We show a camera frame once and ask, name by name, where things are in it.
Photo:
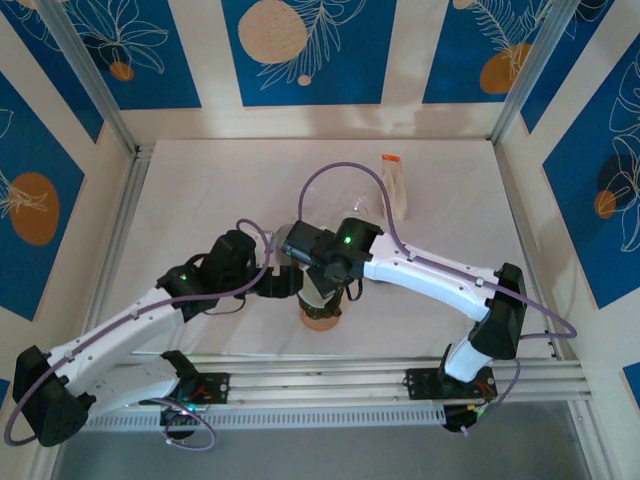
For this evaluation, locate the olive green plastic dripper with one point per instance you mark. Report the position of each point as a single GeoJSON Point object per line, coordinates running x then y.
{"type": "Point", "coordinates": [320, 312]}

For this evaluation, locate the coffee filter pack orange tab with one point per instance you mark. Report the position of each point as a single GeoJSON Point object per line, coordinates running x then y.
{"type": "Point", "coordinates": [395, 190]}

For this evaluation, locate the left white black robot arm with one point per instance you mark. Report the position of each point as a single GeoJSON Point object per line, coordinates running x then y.
{"type": "Point", "coordinates": [115, 335]}

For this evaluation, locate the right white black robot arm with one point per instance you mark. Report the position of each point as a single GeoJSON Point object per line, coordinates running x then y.
{"type": "Point", "coordinates": [430, 280]}

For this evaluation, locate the black controller board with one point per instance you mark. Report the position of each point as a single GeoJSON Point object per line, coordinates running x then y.
{"type": "Point", "coordinates": [172, 417]}
{"type": "Point", "coordinates": [455, 420]}

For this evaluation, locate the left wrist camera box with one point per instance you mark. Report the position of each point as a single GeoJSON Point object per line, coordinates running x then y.
{"type": "Point", "coordinates": [273, 252]}

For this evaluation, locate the aluminium rail frame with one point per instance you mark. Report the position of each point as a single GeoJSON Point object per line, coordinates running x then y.
{"type": "Point", "coordinates": [320, 385]}

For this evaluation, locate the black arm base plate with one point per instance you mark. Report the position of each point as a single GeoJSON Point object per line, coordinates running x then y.
{"type": "Point", "coordinates": [215, 387]}
{"type": "Point", "coordinates": [422, 382]}

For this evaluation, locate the aluminium side rail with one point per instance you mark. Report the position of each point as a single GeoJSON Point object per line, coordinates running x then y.
{"type": "Point", "coordinates": [131, 200]}

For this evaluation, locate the aluminium corner post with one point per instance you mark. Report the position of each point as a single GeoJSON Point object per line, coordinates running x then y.
{"type": "Point", "coordinates": [86, 65]}
{"type": "Point", "coordinates": [534, 65]}

